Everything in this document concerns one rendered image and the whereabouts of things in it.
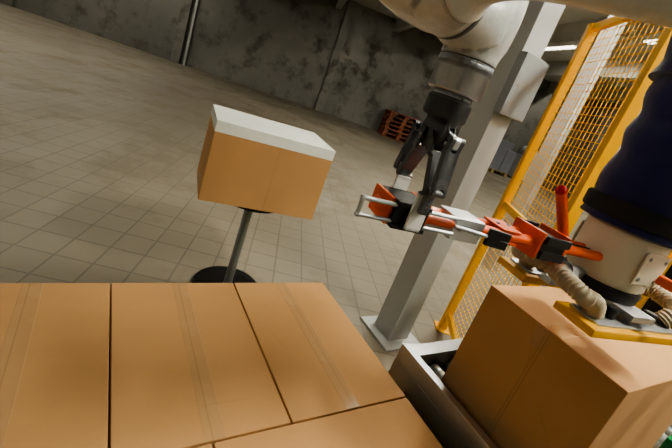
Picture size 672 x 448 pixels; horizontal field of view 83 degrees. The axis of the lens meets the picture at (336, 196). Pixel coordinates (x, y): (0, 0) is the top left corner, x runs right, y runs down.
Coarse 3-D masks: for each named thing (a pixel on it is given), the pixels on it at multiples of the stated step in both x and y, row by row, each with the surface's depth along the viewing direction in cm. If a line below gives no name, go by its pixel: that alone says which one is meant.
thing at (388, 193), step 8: (376, 184) 70; (376, 192) 69; (384, 192) 66; (392, 192) 67; (400, 192) 69; (408, 192) 71; (392, 200) 64; (408, 200) 65; (392, 208) 64; (432, 208) 66; (384, 216) 65
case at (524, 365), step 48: (528, 288) 123; (480, 336) 116; (528, 336) 104; (576, 336) 101; (480, 384) 114; (528, 384) 102; (576, 384) 92; (624, 384) 86; (528, 432) 100; (576, 432) 91; (624, 432) 97
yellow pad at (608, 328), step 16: (560, 304) 82; (576, 304) 83; (608, 304) 82; (576, 320) 78; (592, 320) 78; (608, 320) 80; (624, 320) 84; (592, 336) 75; (608, 336) 77; (624, 336) 78; (640, 336) 80; (656, 336) 82
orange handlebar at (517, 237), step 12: (372, 204) 66; (384, 204) 64; (432, 216) 67; (492, 228) 73; (504, 228) 74; (516, 228) 80; (516, 240) 75; (528, 240) 76; (576, 252) 82; (588, 252) 83; (660, 276) 84
